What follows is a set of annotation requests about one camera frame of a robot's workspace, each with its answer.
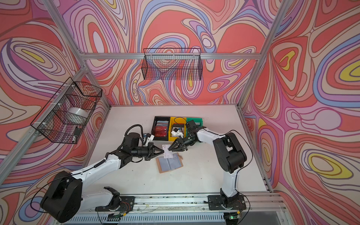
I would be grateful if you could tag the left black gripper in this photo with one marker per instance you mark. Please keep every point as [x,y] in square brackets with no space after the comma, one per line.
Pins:
[151,153]

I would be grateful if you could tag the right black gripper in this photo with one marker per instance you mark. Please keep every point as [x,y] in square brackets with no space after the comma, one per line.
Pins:
[181,147]

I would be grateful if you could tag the tan leather card holder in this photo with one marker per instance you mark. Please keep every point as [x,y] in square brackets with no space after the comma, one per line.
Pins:
[169,164]

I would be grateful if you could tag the white floral VIP card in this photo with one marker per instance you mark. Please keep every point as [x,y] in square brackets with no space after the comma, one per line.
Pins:
[167,153]

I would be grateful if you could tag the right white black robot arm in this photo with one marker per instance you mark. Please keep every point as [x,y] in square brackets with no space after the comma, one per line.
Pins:
[231,158]

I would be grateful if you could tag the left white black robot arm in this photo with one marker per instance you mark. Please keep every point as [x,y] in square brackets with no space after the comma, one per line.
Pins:
[66,194]

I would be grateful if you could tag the red VIP cards stack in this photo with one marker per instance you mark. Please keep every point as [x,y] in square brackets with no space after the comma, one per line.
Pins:
[161,129]

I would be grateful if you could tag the yellow plastic bin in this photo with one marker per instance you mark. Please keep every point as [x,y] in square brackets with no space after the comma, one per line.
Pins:
[177,122]

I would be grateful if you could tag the black plastic bin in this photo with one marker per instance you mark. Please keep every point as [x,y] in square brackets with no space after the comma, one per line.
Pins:
[160,118]

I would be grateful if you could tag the green plastic bin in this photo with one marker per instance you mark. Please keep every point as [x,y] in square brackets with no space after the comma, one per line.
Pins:
[198,121]

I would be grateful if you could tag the white roll in basket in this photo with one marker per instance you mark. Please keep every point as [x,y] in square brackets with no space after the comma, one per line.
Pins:
[76,116]

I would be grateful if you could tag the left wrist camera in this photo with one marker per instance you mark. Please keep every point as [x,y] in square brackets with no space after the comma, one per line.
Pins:
[147,139]

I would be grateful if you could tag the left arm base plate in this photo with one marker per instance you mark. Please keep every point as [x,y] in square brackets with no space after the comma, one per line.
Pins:
[124,204]

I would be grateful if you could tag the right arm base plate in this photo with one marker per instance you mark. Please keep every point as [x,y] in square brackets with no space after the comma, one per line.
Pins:
[222,202]

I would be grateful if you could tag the back black wire basket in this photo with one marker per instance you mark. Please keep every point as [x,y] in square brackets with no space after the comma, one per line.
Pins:
[172,64]

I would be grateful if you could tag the black wire basket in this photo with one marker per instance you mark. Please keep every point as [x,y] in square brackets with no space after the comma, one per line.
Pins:
[172,64]
[53,125]

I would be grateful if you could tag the left black wire basket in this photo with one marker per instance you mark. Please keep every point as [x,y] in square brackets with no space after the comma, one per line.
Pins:
[53,125]

